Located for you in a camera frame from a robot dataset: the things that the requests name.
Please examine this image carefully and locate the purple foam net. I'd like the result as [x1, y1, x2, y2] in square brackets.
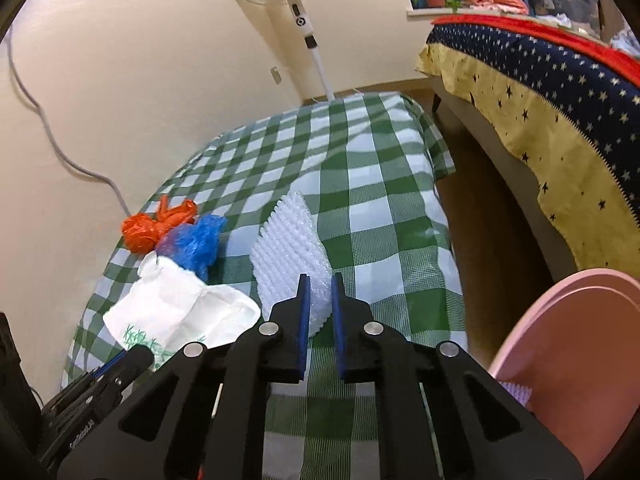
[502, 381, 532, 406]

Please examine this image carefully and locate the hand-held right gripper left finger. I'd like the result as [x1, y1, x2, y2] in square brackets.
[56, 274, 312, 480]

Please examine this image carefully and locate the orange plastic bag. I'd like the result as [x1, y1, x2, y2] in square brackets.
[121, 197, 199, 255]

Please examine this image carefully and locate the white windowsill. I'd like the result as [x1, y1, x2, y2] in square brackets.
[405, 6, 466, 17]

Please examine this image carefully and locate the striped blue white cloth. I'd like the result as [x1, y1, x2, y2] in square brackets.
[610, 27, 640, 58]

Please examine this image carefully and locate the grey wall cable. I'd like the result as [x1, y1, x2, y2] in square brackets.
[5, 35, 133, 216]

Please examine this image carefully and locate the green checkered bed sheet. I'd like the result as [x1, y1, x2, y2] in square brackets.
[60, 91, 468, 480]

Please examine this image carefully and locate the blue plastic bag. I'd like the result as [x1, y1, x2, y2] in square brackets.
[156, 214, 228, 281]

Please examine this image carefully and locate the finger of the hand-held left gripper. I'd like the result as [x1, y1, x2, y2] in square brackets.
[62, 344, 155, 395]
[40, 377, 126, 422]

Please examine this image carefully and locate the navy and yellow star blanket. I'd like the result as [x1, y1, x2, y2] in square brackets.
[415, 22, 640, 273]

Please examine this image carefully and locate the white green-print plastic bag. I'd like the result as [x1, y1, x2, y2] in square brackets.
[102, 252, 262, 366]

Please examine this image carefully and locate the white foam net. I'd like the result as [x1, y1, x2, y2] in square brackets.
[249, 191, 335, 338]

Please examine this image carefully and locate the red blanket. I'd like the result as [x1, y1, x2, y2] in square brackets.
[432, 12, 640, 86]

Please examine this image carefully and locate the grey bed base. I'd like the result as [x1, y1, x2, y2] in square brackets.
[430, 77, 576, 281]

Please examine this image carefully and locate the white standing fan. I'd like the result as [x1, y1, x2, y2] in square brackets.
[224, 0, 337, 103]

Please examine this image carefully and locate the pink plastic bin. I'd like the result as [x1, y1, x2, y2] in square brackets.
[487, 268, 640, 480]

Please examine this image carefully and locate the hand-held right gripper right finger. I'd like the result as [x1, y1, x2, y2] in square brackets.
[331, 272, 586, 480]

